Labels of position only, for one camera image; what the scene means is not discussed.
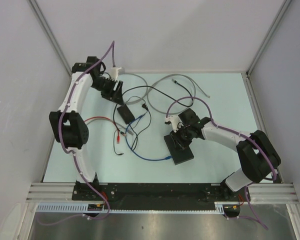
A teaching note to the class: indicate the right aluminium corner post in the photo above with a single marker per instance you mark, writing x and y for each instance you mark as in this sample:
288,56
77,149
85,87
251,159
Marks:
269,34

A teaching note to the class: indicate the black Mercury network switch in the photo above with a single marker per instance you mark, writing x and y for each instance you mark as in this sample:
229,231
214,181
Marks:
178,155

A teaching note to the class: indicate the aluminium corner post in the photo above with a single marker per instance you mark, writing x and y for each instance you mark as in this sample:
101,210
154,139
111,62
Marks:
269,34
42,20

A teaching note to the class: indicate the white slotted cable duct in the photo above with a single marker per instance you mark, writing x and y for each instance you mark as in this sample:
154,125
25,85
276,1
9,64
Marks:
95,208

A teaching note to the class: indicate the aluminium front frame rail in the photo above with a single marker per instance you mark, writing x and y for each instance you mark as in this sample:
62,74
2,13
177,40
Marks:
261,193

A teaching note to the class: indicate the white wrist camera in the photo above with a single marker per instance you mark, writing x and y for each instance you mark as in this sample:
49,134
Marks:
115,71
174,121

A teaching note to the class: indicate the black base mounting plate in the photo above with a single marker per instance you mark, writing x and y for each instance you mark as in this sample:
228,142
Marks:
160,194

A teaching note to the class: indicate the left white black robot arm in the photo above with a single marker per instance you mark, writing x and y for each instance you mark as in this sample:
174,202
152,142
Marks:
68,126

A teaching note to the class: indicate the left aluminium corner post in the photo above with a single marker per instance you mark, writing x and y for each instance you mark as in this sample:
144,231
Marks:
42,20

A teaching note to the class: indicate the black ethernet cable teal plug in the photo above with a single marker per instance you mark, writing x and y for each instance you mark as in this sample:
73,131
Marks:
189,93

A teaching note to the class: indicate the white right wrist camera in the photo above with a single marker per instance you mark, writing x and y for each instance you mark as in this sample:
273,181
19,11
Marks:
174,121

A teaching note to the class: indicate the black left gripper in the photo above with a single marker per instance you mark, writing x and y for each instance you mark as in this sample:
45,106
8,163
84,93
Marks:
112,95

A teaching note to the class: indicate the small black adapter box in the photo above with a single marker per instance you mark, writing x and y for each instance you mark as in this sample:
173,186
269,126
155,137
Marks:
126,114

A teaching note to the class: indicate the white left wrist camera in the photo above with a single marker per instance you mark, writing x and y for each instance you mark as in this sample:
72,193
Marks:
115,71

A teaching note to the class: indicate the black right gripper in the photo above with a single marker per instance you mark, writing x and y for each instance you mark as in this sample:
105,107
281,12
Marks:
175,136

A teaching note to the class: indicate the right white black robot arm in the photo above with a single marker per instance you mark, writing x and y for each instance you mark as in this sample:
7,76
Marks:
257,155

